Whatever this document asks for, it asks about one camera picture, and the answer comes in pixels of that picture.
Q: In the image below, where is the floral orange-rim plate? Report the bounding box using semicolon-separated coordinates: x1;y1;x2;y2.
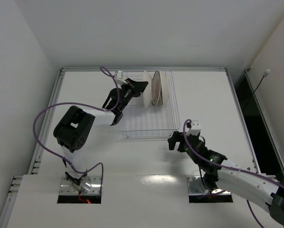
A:
159;70;170;105
143;70;152;108

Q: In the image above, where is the sunburst pattern plate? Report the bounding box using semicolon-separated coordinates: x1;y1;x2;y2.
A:
151;71;161;106

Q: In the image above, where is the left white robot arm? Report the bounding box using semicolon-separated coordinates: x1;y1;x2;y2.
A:
53;78;148;188

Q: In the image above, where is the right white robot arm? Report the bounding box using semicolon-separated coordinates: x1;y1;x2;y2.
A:
168;131;284;226

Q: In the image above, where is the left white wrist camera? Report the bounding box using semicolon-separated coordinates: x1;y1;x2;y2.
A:
114;70;127;86

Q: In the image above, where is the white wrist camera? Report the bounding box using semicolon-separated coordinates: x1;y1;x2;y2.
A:
114;70;127;86
186;121;201;136

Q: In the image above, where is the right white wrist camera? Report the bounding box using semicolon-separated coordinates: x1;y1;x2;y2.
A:
186;121;201;136

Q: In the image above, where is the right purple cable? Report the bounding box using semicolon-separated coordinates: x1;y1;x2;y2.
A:
181;119;284;228

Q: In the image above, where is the white wire dish rack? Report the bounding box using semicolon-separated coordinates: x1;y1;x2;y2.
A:
120;70;180;139

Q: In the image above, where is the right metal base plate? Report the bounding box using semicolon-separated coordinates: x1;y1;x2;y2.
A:
186;175;231;197

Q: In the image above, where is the metal base plate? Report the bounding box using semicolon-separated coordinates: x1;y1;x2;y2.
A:
186;175;231;197
59;176;101;196

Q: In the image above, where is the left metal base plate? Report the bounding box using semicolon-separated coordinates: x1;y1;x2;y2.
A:
59;176;101;196

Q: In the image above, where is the black cable white plug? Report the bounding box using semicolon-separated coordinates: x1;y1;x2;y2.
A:
245;69;270;107

